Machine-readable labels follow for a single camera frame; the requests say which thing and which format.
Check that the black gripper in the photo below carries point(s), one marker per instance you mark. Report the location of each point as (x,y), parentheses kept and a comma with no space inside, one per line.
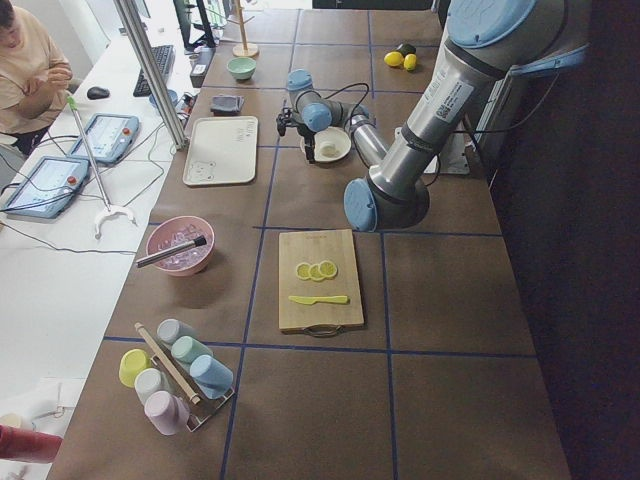
(306,136)

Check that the cream round plate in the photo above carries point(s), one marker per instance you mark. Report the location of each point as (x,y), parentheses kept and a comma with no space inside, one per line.
(331,144)

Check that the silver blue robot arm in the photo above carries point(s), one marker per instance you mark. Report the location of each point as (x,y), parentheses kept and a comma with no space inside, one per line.
(483,41)

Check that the cream bear serving tray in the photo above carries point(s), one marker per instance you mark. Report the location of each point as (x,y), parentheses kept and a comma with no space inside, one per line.
(222,151)

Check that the folded grey purple cloth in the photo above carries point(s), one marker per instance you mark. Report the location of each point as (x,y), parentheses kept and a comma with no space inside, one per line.
(226,105)

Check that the green bowl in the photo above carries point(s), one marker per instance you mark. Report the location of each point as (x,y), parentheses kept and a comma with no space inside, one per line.
(241,68)

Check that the wooden mug tree stand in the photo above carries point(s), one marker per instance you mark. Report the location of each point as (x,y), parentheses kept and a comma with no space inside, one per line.
(243,49)

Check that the yellow lemon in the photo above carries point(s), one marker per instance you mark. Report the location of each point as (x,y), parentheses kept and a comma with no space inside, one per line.
(394,59)
(410,62)

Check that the lemon slice bottom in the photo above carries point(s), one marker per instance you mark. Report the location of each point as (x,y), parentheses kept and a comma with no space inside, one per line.
(303,271)

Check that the lemon slice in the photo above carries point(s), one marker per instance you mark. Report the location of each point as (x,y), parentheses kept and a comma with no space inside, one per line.
(328,269)
(315,273)
(303,271)

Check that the lemon slice top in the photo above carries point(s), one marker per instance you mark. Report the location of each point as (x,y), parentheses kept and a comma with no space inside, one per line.
(328,269)

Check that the lemon slice middle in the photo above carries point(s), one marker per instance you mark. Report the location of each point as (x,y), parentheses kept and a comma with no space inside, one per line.
(315,273)

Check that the black label box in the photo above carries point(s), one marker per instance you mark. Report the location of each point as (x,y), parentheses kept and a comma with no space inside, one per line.
(200,63)

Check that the steel muddler black tip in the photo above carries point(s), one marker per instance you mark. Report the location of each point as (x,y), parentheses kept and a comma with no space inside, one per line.
(166,253)

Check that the blue bowl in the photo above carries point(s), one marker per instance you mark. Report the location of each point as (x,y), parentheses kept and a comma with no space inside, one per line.
(173,97)

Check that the yellow plastic knife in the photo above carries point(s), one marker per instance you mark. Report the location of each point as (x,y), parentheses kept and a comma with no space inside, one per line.
(312,300)

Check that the pink bowl with ice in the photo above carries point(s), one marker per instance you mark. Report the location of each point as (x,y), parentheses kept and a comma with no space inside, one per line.
(176,231)

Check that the bamboo cutting board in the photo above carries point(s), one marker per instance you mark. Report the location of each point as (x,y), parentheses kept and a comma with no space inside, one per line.
(319,288)

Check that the far teach pendant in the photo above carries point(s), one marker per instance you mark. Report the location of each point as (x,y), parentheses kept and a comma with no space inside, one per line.
(110,136)

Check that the teach pendant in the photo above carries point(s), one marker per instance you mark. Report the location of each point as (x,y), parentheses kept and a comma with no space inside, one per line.
(110,136)
(49,188)

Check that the reacher grabber tool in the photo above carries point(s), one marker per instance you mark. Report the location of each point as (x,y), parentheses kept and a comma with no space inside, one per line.
(109,210)

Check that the black computer mouse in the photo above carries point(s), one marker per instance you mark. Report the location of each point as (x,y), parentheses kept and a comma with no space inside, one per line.
(97,93)

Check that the grey cup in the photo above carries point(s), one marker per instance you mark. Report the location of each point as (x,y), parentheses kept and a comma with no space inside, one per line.
(171,329)

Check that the green cup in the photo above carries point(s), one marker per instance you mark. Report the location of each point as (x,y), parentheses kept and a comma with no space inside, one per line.
(186,349)

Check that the blue cup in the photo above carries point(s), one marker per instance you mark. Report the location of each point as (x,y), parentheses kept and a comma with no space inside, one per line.
(213,377)

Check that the near teach pendant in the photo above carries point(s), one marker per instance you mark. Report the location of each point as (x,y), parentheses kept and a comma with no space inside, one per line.
(49,188)

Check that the yellow cup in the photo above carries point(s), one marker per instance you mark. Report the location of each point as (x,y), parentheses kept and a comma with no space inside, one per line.
(132,363)

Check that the white cup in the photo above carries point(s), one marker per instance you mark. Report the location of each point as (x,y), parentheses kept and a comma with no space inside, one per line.
(150,381)

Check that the seated person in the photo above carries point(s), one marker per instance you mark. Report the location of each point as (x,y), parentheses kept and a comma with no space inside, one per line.
(35,78)

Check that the pink cup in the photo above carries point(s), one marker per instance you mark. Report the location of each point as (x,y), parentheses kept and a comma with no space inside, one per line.
(167,412)

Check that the red bottle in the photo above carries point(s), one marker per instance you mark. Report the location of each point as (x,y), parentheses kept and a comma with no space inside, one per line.
(28,446)

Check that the aluminium frame post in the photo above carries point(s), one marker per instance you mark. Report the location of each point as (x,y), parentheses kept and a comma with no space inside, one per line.
(142,48)

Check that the wire cup rack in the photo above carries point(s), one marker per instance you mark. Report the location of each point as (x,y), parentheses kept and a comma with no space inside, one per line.
(201,408)

